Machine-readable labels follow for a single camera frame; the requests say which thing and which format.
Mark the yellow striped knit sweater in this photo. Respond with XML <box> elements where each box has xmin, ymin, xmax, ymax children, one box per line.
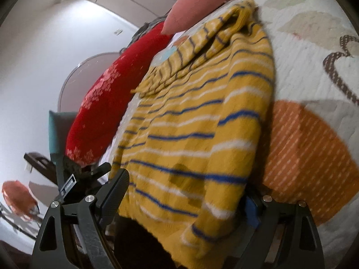
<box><xmin>113</xmin><ymin>0</ymin><xmax>274</xmax><ymax>268</ymax></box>

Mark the red floral quilt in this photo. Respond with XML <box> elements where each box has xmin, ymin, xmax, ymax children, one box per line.
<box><xmin>65</xmin><ymin>22</ymin><xmax>172</xmax><ymax>167</ymax></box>

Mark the pink pillow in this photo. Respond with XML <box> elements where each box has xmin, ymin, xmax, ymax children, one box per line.
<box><xmin>161</xmin><ymin>0</ymin><xmax>226</xmax><ymax>35</ymax></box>

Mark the patterned patchwork bed cover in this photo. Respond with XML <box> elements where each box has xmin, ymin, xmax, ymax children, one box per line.
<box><xmin>255</xmin><ymin>0</ymin><xmax>358</xmax><ymax>268</ymax></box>

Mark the grey cloth behind quilt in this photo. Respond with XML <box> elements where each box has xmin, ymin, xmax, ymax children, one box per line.
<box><xmin>119</xmin><ymin>14</ymin><xmax>168</xmax><ymax>54</ymax></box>

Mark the teal chair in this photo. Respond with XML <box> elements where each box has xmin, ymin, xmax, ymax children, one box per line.
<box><xmin>48</xmin><ymin>111</ymin><xmax>77</xmax><ymax>189</ymax></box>

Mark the orange fringed stool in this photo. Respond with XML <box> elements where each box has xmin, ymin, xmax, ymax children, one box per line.
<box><xmin>2</xmin><ymin>180</ymin><xmax>39</xmax><ymax>221</ymax></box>

